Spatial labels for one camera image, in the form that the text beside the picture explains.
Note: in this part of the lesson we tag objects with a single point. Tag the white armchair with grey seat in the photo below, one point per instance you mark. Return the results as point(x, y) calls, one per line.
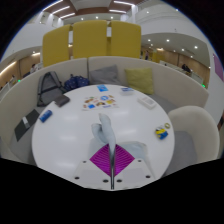
point(200, 128)

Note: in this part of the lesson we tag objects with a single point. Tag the light blue towel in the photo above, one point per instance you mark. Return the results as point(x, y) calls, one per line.
point(106, 130)

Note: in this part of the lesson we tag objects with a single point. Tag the dark grey laptop sleeve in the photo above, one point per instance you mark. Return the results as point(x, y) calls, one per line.
point(26, 125)

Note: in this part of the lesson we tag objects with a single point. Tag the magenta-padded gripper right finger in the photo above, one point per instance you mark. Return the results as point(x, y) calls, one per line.
point(123, 161)

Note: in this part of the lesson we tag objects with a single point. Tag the grey backpack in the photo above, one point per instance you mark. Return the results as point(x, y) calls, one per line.
point(50, 87)

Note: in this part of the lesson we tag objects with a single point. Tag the blue card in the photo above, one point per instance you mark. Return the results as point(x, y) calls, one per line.
point(102, 88)

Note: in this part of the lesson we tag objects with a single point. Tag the grey cushion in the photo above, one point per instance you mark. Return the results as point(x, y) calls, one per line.
point(105, 76)

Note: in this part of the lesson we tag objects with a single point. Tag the person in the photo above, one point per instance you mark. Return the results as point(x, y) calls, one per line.
point(186, 68)
point(33, 68)

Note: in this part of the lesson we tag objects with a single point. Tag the yellow-green cushion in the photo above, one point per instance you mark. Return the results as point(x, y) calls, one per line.
point(140, 80)

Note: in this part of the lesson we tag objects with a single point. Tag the flat white box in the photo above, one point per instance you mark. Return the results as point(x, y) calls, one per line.
point(147, 102)

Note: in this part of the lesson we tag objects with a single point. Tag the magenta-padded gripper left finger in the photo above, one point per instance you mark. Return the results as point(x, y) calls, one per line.
point(101, 163)

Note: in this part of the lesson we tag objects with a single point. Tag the small white blue packet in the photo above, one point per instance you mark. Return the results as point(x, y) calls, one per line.
point(127, 90)

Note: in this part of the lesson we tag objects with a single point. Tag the purple wall sign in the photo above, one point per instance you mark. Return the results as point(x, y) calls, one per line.
point(219, 68)

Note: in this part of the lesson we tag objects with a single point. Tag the dark blue patterned bag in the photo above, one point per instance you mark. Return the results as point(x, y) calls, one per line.
point(76, 82)

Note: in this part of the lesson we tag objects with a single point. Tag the yellow partition panel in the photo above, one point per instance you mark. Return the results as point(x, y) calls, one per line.
point(90, 40)
point(125, 40)
point(56, 46)

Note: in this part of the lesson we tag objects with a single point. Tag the ceiling lights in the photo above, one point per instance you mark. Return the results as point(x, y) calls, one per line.
point(60, 9)

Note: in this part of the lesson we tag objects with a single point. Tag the curved beige sofa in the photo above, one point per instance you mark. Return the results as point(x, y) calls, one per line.
point(16, 96)

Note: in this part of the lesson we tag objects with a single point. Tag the yellow blue figure toy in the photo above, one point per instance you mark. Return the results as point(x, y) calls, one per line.
point(161, 133)

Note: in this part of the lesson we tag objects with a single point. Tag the colourful sticker sheet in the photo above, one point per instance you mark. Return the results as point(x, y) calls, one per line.
point(100, 102)

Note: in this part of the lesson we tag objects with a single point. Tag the dark brown wallet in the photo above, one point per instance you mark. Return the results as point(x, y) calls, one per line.
point(61, 100)

